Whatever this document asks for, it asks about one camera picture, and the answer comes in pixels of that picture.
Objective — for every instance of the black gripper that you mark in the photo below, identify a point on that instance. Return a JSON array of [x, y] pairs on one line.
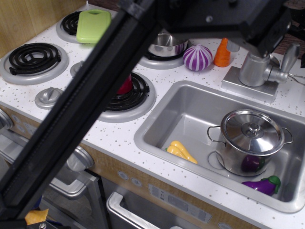
[[298, 18]]

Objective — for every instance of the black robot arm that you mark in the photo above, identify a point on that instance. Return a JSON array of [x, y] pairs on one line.
[[256, 25]]

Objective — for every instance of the silver toy faucet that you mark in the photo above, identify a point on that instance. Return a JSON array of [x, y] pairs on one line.
[[258, 78]]

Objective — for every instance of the orange toy carrot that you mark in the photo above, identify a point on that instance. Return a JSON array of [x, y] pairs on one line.
[[223, 56]]

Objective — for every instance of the purple striped toy onion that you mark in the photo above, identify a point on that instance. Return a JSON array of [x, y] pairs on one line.
[[197, 58]]

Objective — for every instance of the steel pot with lid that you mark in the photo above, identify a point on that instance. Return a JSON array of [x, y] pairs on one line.
[[248, 140]]

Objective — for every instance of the small steel saucepan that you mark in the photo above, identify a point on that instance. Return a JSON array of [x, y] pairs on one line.
[[166, 45]]

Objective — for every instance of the back right stove burner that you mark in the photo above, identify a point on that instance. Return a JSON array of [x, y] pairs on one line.
[[162, 63]]

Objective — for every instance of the stove burner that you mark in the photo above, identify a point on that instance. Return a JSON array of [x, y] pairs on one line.
[[33, 63], [66, 28], [162, 63], [132, 105]]

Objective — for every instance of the purple toy eggplant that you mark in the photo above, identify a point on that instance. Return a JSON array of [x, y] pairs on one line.
[[269, 185]]

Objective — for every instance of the red toy pepper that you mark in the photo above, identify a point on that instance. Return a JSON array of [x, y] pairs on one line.
[[126, 86]]

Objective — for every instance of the front right stove burner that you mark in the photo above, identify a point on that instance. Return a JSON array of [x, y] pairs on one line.
[[132, 105]]

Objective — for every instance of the green toy cutting board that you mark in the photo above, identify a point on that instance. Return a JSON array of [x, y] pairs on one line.
[[92, 24]]

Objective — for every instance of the grey middle stove knob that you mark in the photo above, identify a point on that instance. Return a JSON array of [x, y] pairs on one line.
[[75, 68]]

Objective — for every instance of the grey stove knob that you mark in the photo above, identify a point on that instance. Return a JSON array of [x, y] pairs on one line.
[[75, 68], [47, 98]]

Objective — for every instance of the back left stove burner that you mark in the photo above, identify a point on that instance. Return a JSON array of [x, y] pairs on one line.
[[66, 28]]

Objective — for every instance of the silver oven dial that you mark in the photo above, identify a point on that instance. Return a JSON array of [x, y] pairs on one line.
[[5, 120], [79, 160]]

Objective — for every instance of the grey front stove knob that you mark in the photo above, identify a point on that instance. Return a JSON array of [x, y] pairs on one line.
[[47, 98]]

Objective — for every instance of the front left stove burner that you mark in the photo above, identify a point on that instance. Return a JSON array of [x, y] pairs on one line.
[[33, 63]]

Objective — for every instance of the silver left oven dial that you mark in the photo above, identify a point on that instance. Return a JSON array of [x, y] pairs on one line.
[[5, 120]]

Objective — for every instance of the yellow cloth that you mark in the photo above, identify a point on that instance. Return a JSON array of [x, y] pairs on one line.
[[36, 216]]

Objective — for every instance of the silver dishwasher door handle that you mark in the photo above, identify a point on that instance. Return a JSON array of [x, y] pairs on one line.
[[114, 206]]

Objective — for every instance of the silver oven door handle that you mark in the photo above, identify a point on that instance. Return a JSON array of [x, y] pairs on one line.
[[72, 191]]

